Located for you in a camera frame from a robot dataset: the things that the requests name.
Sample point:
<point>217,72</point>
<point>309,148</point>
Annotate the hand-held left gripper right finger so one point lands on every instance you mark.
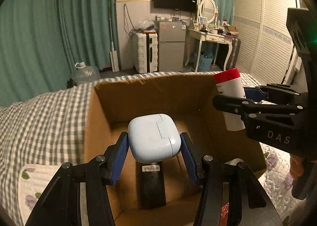
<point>190,160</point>

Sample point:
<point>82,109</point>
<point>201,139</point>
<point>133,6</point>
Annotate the dark striped suitcase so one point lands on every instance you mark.
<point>234,52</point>

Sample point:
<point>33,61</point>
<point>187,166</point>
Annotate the clear plastic bag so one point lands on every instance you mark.
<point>145,25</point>

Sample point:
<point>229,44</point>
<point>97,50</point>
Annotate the person's right hand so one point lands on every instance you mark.
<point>296,166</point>

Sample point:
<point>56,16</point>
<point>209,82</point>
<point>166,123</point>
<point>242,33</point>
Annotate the wide green curtain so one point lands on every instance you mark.
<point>49,30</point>

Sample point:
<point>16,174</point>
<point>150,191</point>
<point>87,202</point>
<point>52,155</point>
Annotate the small grey fridge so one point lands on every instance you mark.
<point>171,42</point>

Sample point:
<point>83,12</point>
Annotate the white flat mop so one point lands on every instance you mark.
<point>114,60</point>

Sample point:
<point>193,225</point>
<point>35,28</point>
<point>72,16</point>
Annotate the white dressing table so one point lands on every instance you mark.
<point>210,39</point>

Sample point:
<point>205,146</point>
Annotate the oval white-framed mirror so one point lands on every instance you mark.
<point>208,9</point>

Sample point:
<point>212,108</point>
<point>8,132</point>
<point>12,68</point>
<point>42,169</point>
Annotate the blue plastic basket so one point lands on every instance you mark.
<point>205,63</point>

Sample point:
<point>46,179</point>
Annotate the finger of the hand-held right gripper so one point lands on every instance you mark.
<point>256,92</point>
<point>229,104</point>

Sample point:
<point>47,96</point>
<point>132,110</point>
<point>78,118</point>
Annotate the white slatted wardrobe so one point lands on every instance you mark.
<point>267,32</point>

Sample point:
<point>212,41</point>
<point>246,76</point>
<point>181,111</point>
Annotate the light blue rounded case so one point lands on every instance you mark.
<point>148,136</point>

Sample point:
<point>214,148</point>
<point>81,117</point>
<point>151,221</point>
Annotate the cardboard box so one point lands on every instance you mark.
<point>153,97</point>

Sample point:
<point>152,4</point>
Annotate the grey checked blanket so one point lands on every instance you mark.
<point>49,126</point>

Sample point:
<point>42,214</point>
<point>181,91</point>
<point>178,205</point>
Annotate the clear water jug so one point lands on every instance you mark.
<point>85,74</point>

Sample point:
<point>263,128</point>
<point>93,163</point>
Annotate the white bottle with red cap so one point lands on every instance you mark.
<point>229,84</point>

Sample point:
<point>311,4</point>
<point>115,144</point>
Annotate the clutter of cosmetics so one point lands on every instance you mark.
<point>223,29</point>

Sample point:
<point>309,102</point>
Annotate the white ribbed suitcase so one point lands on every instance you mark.
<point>141,52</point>

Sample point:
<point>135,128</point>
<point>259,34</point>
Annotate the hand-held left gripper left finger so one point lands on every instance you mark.
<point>119,160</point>

